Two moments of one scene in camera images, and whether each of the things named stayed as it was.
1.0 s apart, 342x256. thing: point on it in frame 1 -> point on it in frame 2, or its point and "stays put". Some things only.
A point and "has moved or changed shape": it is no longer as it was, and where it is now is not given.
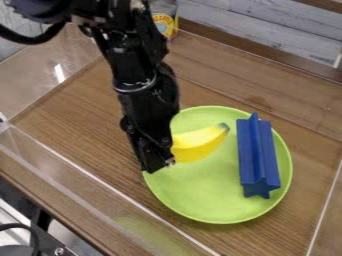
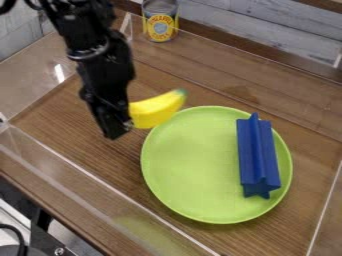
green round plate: (202, 189) stays put
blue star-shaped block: (258, 161) stays put
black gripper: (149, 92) -> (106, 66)
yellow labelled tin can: (165, 13) stays put
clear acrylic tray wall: (123, 225) stays put
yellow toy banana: (192, 146) has moved or changed shape
